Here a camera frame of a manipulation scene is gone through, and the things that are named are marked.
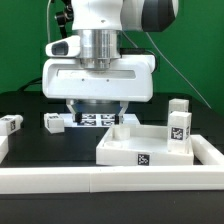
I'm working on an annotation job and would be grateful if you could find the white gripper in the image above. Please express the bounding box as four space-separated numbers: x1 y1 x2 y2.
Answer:
42 55 155 124

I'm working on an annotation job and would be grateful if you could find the white square table top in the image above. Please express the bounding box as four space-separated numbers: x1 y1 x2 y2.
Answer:
96 124 194 166

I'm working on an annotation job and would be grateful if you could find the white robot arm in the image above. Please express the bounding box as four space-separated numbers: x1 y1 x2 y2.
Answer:
42 0 179 122

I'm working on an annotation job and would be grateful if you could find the fiducial marker sheet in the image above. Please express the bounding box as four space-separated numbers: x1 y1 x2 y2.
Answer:
59 113 140 127

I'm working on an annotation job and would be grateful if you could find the black cable bundle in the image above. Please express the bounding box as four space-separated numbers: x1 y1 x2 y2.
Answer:
18 77 44 92

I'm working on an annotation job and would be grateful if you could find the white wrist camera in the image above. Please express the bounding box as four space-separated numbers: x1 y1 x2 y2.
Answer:
45 35 81 58

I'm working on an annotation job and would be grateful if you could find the white front fence wall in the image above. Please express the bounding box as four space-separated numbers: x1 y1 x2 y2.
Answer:
0 165 224 194

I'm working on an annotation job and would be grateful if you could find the white fence wall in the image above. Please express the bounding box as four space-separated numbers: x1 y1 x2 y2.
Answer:
0 136 9 163
0 165 224 194
191 135 224 165

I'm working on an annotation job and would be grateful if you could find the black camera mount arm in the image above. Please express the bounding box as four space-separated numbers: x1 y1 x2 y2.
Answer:
55 0 74 38

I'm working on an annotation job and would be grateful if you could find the white left fence wall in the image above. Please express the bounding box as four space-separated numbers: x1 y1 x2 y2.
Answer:
0 136 9 163

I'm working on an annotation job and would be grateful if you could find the white hanging cable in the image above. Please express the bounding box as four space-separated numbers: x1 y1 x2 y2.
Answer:
46 0 56 44

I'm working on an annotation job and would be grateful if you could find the white right fence wall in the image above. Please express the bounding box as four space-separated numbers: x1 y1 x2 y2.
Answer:
191 135 224 165

